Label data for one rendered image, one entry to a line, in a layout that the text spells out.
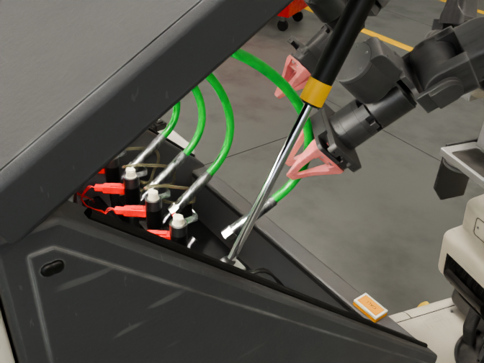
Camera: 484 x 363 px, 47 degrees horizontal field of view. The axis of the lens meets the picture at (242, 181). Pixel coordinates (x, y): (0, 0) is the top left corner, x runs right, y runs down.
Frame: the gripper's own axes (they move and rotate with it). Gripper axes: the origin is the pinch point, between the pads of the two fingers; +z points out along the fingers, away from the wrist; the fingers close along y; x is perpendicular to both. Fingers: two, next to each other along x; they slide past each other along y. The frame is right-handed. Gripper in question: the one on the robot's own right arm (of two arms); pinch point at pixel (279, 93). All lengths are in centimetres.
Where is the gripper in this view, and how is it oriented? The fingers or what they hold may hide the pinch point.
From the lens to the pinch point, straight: 106.0
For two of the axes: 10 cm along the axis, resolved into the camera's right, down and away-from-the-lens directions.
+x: 3.8, 5.4, -7.5
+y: -6.2, -4.6, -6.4
